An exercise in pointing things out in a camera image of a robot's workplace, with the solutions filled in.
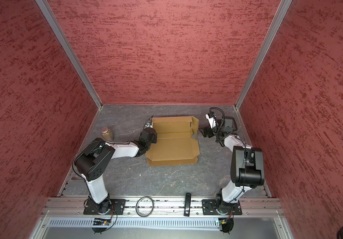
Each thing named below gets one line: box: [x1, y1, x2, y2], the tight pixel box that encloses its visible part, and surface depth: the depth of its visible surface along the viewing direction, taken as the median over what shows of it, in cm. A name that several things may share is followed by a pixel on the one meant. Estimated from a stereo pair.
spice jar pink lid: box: [101, 126, 115, 142], surface depth 95 cm
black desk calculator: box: [222, 118, 234, 133], surface depth 76 cm
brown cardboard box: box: [145, 116, 200, 167], surface depth 97 cm
